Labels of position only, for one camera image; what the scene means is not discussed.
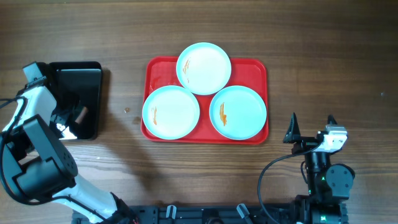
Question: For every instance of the black water basin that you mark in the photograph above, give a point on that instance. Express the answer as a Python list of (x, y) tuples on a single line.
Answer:
[(85, 79)]

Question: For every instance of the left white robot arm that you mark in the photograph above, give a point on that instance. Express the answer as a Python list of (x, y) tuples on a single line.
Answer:
[(36, 168)]

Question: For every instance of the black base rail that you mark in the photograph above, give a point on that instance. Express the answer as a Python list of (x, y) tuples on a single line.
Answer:
[(276, 213)]

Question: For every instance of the green yellow sponge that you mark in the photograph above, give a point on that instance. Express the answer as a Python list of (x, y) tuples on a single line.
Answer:
[(81, 115)]

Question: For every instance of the red plastic tray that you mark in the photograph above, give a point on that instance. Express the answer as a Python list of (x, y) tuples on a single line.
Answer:
[(247, 72)]

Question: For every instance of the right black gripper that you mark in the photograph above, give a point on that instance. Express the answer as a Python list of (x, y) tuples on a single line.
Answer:
[(308, 140)]

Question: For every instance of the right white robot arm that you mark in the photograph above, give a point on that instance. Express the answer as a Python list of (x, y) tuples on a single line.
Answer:
[(329, 184)]

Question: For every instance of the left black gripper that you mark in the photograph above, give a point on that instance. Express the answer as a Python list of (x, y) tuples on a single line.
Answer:
[(65, 115)]

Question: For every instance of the light blue plate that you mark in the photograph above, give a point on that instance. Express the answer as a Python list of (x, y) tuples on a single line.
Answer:
[(238, 112), (170, 112), (203, 68)]

